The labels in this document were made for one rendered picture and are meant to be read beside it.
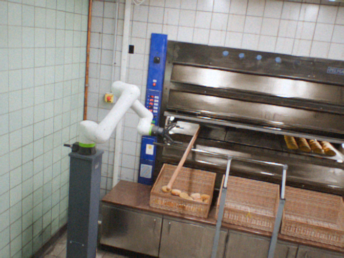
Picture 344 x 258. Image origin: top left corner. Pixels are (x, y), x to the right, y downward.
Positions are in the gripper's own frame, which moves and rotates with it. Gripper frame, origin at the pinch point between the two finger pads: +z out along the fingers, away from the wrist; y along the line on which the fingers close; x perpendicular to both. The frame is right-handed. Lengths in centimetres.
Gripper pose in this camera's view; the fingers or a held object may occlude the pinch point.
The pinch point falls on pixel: (181, 135)
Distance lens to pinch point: 300.2
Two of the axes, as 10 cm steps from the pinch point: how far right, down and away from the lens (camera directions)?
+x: -2.1, 2.3, -9.5
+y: -1.1, 9.6, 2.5
